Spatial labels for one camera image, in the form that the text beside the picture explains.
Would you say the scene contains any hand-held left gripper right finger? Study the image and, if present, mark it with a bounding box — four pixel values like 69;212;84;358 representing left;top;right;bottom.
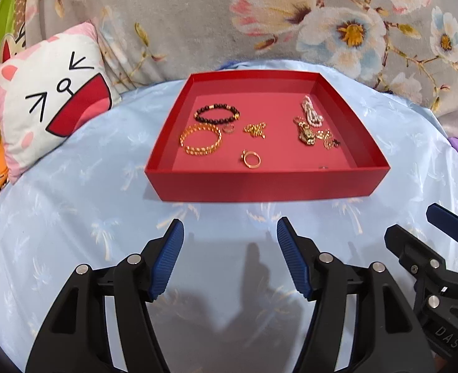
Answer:
276;217;436;373

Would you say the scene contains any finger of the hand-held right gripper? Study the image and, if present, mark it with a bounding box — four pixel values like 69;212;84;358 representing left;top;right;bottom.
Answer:
427;203;458;247
384;223;453;292

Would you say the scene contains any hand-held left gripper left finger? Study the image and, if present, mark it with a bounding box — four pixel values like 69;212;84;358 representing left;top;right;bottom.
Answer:
25;218;185;373

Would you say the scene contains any red jewelry tray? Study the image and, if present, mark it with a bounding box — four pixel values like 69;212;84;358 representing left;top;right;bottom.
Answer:
144;69;391;203

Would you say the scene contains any gold earring pair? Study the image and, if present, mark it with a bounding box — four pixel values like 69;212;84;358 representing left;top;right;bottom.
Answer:
316;128;342;149

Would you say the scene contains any gold chain cluster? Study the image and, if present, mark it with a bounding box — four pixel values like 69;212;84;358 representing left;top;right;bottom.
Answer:
244;122;269;139

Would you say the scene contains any light blue printed bedsheet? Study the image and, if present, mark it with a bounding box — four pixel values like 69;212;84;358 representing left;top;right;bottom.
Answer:
0;59;458;373

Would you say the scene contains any gold hair clip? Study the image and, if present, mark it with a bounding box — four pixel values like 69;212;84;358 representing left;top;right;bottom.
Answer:
295;120;317;147

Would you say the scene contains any white cat face pillow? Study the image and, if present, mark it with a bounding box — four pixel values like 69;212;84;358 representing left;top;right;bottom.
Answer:
0;22;123;185

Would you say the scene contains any grey floral blanket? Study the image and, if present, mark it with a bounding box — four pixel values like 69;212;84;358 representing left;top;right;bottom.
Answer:
23;0;458;121

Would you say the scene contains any gold chain bracelet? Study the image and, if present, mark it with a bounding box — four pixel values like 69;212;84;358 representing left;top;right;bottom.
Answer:
180;122;222;155

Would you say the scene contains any black beaded bracelet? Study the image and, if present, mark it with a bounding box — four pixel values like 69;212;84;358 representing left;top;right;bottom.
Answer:
194;103;241;125

